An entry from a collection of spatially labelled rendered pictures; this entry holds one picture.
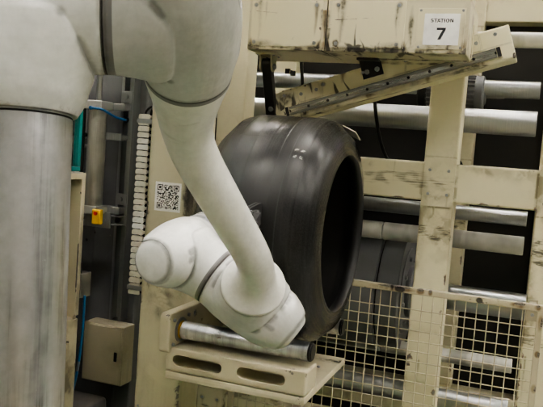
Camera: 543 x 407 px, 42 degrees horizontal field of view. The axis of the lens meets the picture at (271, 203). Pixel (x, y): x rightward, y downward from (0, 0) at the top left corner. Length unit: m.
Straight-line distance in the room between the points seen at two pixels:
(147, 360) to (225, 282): 0.86
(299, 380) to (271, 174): 0.48
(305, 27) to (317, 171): 0.56
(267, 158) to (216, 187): 0.66
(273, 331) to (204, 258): 0.16
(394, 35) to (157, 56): 1.30
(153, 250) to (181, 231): 0.06
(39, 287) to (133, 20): 0.26
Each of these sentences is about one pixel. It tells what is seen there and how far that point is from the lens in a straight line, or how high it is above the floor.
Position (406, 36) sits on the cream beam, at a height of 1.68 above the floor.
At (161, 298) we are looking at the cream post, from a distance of 1.89.
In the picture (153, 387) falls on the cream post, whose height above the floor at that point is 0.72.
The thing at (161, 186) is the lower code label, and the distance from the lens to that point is 1.86.
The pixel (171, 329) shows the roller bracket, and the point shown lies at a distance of 1.77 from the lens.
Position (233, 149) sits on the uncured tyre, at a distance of 1.64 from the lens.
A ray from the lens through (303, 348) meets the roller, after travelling 1.68.
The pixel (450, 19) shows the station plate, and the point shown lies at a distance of 1.93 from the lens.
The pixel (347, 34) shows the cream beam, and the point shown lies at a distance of 1.98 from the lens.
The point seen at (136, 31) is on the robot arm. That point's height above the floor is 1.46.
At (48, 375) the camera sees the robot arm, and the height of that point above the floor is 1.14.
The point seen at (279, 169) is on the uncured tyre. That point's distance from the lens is 1.57.
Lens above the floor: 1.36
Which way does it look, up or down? 4 degrees down
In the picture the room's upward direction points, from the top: 4 degrees clockwise
